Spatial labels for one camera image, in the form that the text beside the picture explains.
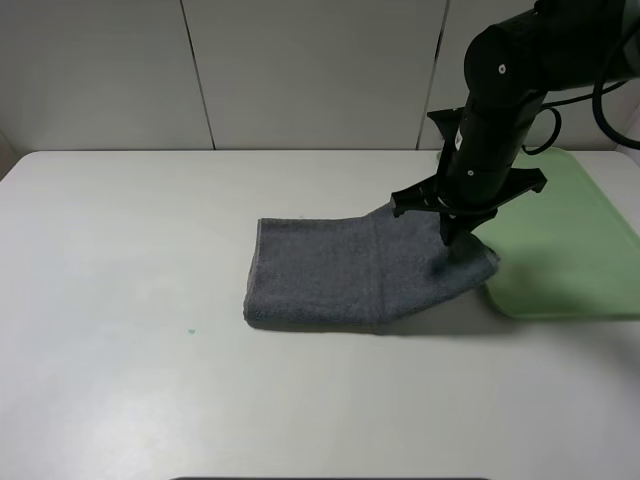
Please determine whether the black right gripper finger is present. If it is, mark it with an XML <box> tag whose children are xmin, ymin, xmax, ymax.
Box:
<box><xmin>439</xmin><ymin>213</ymin><xmax>456</xmax><ymax>245</ymax></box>
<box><xmin>451</xmin><ymin>217</ymin><xmax>479</xmax><ymax>245</ymax></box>

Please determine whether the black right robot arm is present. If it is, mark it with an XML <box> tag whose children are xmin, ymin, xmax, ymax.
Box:
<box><xmin>391</xmin><ymin>1</ymin><xmax>639</xmax><ymax>245</ymax></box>

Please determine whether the light green plastic tray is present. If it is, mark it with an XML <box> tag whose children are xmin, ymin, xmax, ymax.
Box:
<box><xmin>475</xmin><ymin>149</ymin><xmax>639</xmax><ymax>320</ymax></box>

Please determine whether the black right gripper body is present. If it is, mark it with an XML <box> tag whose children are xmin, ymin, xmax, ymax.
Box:
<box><xmin>390</xmin><ymin>149</ymin><xmax>547</xmax><ymax>217</ymax></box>

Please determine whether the grey towel with orange stripes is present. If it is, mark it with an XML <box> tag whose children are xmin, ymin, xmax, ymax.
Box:
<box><xmin>243</xmin><ymin>205</ymin><xmax>499</xmax><ymax>330</ymax></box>

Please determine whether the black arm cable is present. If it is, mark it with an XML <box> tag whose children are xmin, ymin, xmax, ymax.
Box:
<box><xmin>519</xmin><ymin>29</ymin><xmax>640</xmax><ymax>156</ymax></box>

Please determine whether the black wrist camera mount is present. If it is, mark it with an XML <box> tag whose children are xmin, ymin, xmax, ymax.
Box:
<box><xmin>427</xmin><ymin>107</ymin><xmax>465</xmax><ymax>152</ymax></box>

